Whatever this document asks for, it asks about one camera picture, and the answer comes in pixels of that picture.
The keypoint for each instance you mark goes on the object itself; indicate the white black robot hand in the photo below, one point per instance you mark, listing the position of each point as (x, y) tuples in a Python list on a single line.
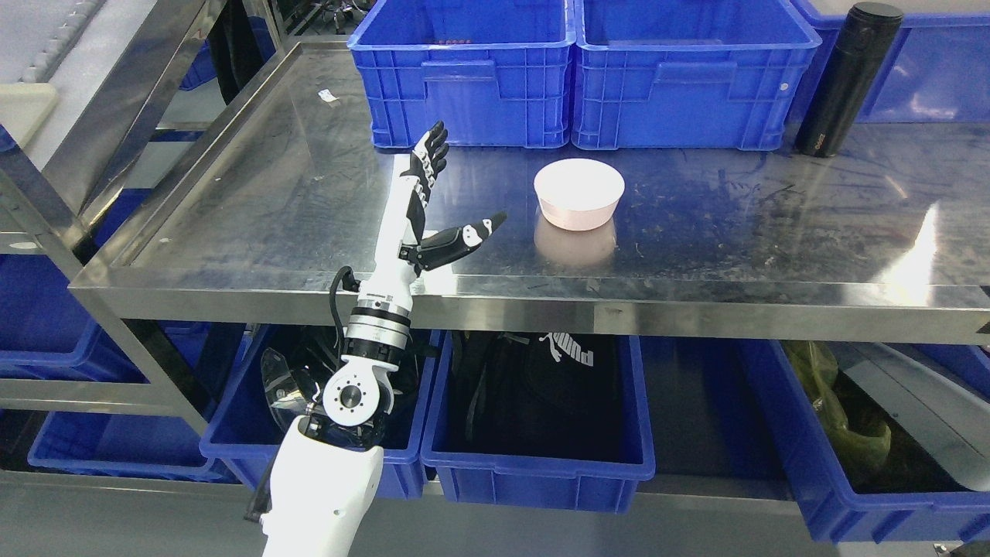
[(402, 251)]

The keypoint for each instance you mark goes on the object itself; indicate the pink plastic bowl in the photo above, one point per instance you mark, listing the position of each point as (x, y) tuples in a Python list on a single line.
[(578, 194)]

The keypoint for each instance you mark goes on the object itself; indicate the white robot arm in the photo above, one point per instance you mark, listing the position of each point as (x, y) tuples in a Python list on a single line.
[(330, 462)]

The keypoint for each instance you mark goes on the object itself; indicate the blue bin under arm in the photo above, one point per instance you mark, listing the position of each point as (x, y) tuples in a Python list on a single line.
[(245, 432)]

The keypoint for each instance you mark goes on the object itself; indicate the steel shelf rack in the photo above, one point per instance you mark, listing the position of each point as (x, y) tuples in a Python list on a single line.
[(117, 79)]

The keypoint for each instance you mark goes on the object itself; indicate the blue crate left on table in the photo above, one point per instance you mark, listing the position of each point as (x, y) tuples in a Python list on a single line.
[(496, 73)]

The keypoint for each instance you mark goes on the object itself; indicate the blue crate on table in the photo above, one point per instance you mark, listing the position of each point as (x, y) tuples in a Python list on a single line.
[(687, 74), (496, 73)]

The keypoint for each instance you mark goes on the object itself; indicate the black puma bag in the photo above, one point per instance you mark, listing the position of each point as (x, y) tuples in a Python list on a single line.
[(555, 395)]

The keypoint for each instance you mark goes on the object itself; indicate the blue bin with black bag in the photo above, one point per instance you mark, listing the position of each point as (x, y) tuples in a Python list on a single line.
[(542, 482)]

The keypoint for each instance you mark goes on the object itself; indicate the blue crate right on table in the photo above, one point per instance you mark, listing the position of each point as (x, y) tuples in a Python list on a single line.
[(687, 74)]

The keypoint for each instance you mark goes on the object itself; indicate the blue bin bottom left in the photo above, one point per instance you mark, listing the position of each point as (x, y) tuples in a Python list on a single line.
[(125, 446)]

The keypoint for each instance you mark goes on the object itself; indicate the stainless steel table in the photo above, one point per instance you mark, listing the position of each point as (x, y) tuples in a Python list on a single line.
[(885, 242)]

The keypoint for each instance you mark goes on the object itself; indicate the green yellow bag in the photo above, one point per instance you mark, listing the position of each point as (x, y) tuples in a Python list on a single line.
[(858, 433)]

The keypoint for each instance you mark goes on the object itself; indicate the black thermos bottle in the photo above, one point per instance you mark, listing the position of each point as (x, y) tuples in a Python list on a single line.
[(864, 40)]

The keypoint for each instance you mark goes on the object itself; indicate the blue bin right lower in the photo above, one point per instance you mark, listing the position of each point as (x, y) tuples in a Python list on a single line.
[(832, 510)]

